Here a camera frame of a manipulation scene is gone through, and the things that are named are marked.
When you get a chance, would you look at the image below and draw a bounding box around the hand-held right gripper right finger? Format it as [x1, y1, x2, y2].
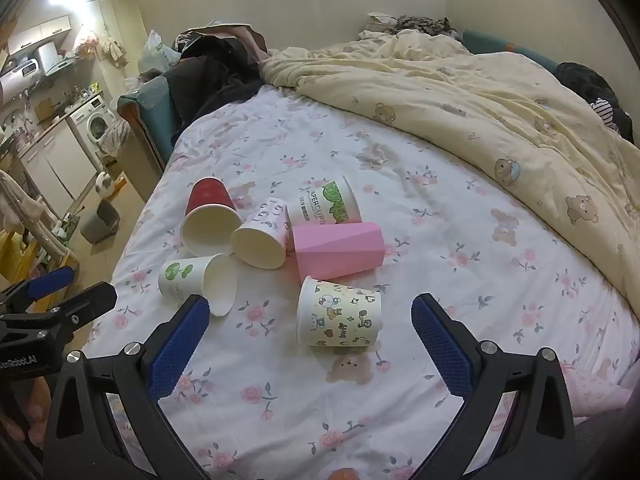
[411, 292, 593, 480]

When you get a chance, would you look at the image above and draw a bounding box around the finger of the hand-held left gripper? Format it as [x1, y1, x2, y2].
[0, 266, 76, 311]
[27, 282, 118, 333]

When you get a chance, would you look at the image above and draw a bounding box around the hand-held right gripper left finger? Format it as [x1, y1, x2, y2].
[42, 294, 211, 480]

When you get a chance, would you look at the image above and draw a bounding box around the cartoon print paper cup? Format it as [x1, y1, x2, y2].
[296, 276, 382, 348]

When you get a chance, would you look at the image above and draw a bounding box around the green leaf paper cup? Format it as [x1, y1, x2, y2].
[158, 253, 238, 317]

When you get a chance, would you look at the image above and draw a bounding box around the pink faceted cup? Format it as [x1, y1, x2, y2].
[292, 221, 386, 281]

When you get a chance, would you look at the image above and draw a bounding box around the red paper cup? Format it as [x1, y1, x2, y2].
[180, 176, 244, 257]

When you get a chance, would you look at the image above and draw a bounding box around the purple print paper cup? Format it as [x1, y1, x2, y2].
[231, 197, 292, 269]

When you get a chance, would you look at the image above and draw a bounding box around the tall green print paper cup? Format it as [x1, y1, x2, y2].
[286, 175, 362, 227]

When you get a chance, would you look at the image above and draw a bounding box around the person's left hand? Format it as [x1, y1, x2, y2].
[0, 375, 55, 450]

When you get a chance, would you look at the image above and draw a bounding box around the yellow rack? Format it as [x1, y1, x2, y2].
[0, 230, 81, 307]

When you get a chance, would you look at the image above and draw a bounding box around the beige hanging cloth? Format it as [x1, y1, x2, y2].
[0, 169, 67, 262]

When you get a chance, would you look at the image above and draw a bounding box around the grey trash bin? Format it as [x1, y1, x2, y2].
[80, 200, 122, 246]

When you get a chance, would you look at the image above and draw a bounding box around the floral bed sheet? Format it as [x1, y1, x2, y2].
[82, 82, 640, 480]

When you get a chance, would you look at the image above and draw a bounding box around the white floor cabinet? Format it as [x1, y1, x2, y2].
[19, 120, 99, 217]

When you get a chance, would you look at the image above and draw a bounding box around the patterned towel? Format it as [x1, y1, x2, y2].
[101, 122, 132, 157]

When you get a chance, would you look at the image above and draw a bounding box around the pink cloth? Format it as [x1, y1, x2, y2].
[560, 360, 637, 419]

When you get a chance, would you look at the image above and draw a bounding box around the white washing machine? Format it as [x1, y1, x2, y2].
[69, 92, 123, 172]

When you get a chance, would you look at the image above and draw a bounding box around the white water heater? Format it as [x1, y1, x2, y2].
[0, 57, 43, 105]

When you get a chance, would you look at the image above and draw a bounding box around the yellow bear print duvet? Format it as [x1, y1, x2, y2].
[260, 29, 640, 281]

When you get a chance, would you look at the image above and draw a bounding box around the white plastic bag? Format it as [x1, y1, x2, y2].
[137, 30, 177, 73]

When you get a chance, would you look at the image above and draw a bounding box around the dark clothes pile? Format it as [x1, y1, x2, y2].
[160, 25, 271, 131]

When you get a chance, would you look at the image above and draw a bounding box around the striped cloth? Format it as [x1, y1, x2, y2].
[590, 100, 622, 130]

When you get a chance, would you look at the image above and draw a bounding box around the black clothing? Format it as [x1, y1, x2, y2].
[555, 61, 635, 137]

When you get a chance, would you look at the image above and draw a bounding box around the teal headboard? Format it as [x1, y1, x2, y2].
[462, 30, 560, 75]

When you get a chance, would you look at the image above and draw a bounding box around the patterned pillow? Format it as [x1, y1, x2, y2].
[360, 12, 463, 42]

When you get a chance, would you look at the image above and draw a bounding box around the teal bed frame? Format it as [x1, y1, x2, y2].
[117, 80, 182, 188]

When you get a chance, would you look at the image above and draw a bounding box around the white wall cabinet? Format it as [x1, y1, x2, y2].
[7, 15, 73, 57]

